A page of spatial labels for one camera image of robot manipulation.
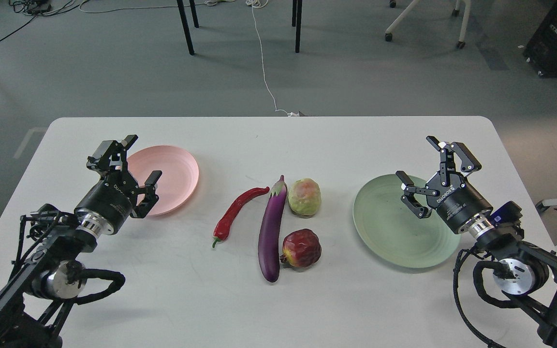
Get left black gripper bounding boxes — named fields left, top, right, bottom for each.
left=74, top=134, right=163, bottom=236

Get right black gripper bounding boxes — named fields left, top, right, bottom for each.
left=396, top=136, right=493, bottom=230

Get red chili pepper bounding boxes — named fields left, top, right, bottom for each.
left=212, top=187, right=270, bottom=248

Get green yellow fruit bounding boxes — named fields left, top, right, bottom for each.
left=288, top=178, right=322, bottom=217

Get red pomegranate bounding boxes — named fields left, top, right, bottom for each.
left=280, top=229, right=322, bottom=267

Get purple eggplant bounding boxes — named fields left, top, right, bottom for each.
left=257, top=175, right=287, bottom=283

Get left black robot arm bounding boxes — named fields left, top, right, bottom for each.
left=0, top=134, right=162, bottom=348

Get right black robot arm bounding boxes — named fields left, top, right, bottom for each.
left=396, top=136, right=557, bottom=348

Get pink plate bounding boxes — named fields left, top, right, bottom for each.
left=128, top=145, right=200, bottom=216

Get green plate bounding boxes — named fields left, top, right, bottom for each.
left=353, top=174, right=461, bottom=269

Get white chair base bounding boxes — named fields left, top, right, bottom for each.
left=382, top=0, right=473, bottom=51

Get black table legs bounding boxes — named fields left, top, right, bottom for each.
left=176, top=0, right=303, bottom=56

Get black cables on floor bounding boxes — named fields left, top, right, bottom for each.
left=0, top=0, right=177, bottom=57

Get white cable on floor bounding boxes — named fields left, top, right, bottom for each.
left=246, top=0, right=306, bottom=117

